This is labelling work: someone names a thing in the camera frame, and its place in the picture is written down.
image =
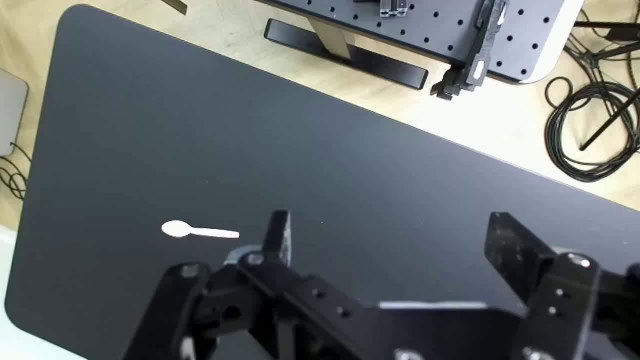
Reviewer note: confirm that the thin black tripod leg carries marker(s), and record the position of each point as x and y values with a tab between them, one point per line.
611	121

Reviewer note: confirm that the black metal clamp bracket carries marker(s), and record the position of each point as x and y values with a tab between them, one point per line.
476	62

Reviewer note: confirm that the grey flat device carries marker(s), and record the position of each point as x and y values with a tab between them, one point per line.
13	111

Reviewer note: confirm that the black stand foot bar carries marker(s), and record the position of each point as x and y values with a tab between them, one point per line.
373	60

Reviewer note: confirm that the grey stand column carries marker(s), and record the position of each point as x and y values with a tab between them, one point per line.
331	38

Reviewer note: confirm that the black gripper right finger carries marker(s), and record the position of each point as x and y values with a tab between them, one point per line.
567	301

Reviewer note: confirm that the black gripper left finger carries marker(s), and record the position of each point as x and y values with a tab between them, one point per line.
313	301

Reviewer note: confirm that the grey perforated mounting board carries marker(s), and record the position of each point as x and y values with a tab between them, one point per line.
426	26

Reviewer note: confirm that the white plastic spoon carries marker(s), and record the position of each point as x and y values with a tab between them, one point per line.
180	228

